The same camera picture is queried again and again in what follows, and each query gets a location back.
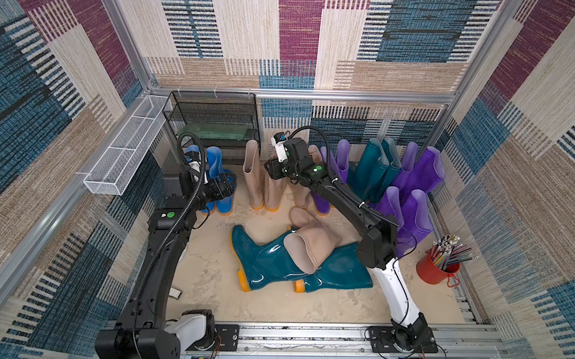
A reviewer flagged blue boot from pile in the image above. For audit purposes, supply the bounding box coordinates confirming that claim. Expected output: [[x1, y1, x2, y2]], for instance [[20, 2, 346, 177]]
[[206, 146, 236, 216]]

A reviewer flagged beige boot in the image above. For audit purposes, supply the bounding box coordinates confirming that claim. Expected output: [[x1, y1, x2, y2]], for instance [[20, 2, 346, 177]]
[[284, 207, 342, 275], [264, 175, 287, 212], [290, 145, 322, 209], [242, 139, 264, 210]]

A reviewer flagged teal boot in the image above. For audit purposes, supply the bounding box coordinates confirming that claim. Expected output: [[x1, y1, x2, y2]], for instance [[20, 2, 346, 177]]
[[293, 243, 373, 293], [348, 138, 389, 201], [378, 137, 402, 196], [230, 225, 306, 293]]

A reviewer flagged beige boot front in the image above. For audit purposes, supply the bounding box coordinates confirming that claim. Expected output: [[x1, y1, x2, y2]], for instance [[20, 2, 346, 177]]
[[264, 175, 287, 212]]

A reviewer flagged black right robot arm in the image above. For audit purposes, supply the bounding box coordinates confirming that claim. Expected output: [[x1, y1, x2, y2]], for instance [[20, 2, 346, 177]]
[[264, 126, 429, 353]]

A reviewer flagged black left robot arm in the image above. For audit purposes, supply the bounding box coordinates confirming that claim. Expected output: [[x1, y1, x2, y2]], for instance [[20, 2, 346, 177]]
[[95, 132, 235, 359]]

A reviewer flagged green pad on shelf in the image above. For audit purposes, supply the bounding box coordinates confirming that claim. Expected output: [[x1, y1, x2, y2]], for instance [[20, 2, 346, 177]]
[[177, 123, 254, 141]]

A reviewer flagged small grey eraser block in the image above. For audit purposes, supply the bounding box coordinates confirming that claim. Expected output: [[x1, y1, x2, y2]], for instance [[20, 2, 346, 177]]
[[169, 288, 182, 300]]

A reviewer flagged teal boot standing back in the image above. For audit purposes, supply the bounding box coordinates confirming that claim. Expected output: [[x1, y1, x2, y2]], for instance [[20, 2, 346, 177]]
[[378, 137, 402, 196]]

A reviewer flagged red pencil bucket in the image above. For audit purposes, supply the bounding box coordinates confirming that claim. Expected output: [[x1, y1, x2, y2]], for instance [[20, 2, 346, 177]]
[[416, 252, 461, 288]]

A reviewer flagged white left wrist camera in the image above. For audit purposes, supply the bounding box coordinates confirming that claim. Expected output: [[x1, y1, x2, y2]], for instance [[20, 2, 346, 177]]
[[186, 151, 202, 182]]

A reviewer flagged black wire shelf rack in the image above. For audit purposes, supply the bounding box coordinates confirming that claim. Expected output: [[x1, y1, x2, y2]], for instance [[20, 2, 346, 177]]
[[163, 91, 260, 165]]

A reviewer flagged white wire mesh basket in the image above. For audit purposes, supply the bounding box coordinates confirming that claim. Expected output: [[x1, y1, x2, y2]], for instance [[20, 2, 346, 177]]
[[84, 96, 168, 196]]

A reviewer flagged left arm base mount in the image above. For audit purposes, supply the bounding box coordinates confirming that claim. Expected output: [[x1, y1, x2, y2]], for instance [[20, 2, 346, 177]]
[[176, 309, 240, 352]]

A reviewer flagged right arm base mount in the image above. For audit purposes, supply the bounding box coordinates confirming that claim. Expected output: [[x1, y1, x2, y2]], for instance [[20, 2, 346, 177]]
[[365, 312, 438, 356]]

